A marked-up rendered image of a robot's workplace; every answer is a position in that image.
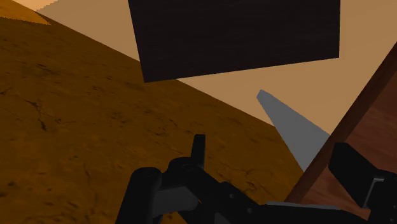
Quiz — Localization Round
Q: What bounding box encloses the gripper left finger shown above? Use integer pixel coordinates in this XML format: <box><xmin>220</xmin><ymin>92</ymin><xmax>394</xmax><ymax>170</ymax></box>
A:
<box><xmin>115</xmin><ymin>134</ymin><xmax>260</xmax><ymax>224</ymax></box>

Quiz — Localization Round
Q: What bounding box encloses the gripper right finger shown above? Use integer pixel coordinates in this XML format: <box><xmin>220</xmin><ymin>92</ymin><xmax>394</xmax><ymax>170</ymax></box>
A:
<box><xmin>328</xmin><ymin>142</ymin><xmax>397</xmax><ymax>224</ymax></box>

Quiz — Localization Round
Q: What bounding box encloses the brown wooden table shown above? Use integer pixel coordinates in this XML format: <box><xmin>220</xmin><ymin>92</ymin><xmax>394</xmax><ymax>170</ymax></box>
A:
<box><xmin>284</xmin><ymin>43</ymin><xmax>397</xmax><ymax>220</ymax></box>

